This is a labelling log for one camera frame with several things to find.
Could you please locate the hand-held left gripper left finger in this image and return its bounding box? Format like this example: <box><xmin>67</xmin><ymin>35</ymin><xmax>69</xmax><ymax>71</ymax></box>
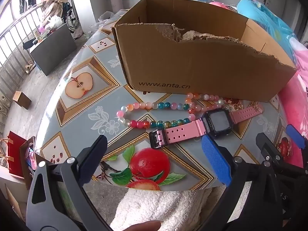
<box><xmin>26</xmin><ymin>134</ymin><xmax>113</xmax><ymax>231</ymax></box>

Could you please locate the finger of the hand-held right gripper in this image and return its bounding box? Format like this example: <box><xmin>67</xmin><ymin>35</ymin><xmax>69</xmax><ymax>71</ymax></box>
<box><xmin>255</xmin><ymin>132</ymin><xmax>308</xmax><ymax>176</ymax></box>
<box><xmin>285</xmin><ymin>124</ymin><xmax>308</xmax><ymax>150</ymax></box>

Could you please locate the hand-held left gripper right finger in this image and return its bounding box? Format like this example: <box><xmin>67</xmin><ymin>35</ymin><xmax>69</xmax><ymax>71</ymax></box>
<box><xmin>201</xmin><ymin>135</ymin><xmax>284</xmax><ymax>231</ymax></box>

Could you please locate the pink strap digital watch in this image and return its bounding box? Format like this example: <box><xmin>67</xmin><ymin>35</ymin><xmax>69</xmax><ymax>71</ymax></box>
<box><xmin>149</xmin><ymin>108</ymin><xmax>263</xmax><ymax>149</ymax></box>

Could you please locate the multicolour glass bead bracelet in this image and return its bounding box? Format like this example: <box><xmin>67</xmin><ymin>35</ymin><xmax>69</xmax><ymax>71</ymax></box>
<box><xmin>116</xmin><ymin>102</ymin><xmax>196</xmax><ymax>129</ymax></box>

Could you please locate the torn brown cardboard box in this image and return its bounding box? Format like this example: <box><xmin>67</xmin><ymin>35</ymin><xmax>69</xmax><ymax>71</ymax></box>
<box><xmin>111</xmin><ymin>0</ymin><xmax>297</xmax><ymax>103</ymax></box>

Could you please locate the person's left hand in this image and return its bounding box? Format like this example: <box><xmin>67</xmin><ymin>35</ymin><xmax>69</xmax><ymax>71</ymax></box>
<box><xmin>125</xmin><ymin>220</ymin><xmax>162</xmax><ymax>231</ymax></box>

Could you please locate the pink fleece blanket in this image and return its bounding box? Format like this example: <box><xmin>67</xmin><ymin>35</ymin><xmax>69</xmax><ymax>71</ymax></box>
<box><xmin>208</xmin><ymin>1</ymin><xmax>308</xmax><ymax>169</ymax></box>

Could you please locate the white towel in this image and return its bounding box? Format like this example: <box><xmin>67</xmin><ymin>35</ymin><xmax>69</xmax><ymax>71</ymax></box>
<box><xmin>109</xmin><ymin>187</ymin><xmax>213</xmax><ymax>231</ymax></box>

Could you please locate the red gift bag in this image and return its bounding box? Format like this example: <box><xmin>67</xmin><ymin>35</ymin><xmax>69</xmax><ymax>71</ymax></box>
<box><xmin>7</xmin><ymin>131</ymin><xmax>28</xmax><ymax>177</ymax></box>

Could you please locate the small brown cardboard box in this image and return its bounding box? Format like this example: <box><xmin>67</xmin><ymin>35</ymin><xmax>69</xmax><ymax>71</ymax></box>
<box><xmin>13</xmin><ymin>91</ymin><xmax>32</xmax><ymax>110</ymax></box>

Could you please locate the grey cabinet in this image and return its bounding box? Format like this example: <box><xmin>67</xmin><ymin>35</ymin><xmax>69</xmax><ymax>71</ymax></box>
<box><xmin>29</xmin><ymin>23</ymin><xmax>78</xmax><ymax>76</ymax></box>

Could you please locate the blue printed quilt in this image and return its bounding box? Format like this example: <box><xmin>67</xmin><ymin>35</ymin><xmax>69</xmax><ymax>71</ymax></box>
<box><xmin>237</xmin><ymin>0</ymin><xmax>300</xmax><ymax>63</ymax></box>

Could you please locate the black pouch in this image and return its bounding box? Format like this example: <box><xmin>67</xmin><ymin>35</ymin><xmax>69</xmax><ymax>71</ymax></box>
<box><xmin>23</xmin><ymin>40</ymin><xmax>39</xmax><ymax>51</ymax></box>

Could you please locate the white plastic bag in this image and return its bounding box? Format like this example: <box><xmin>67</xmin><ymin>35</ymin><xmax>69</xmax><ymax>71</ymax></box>
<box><xmin>99</xmin><ymin>11</ymin><xmax>118</xmax><ymax>29</ymax></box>

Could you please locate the metal railing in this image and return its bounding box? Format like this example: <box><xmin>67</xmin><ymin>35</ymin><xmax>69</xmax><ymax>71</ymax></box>
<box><xmin>0</xmin><ymin>5</ymin><xmax>49</xmax><ymax>89</ymax></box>

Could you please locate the wheelchair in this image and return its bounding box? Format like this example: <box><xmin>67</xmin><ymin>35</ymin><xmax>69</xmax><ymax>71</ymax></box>
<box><xmin>60</xmin><ymin>1</ymin><xmax>77</xmax><ymax>32</ymax></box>

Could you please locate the pile of beige clothes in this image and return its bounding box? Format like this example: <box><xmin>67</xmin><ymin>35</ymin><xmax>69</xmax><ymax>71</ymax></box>
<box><xmin>42</xmin><ymin>0</ymin><xmax>70</xmax><ymax>24</ymax></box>

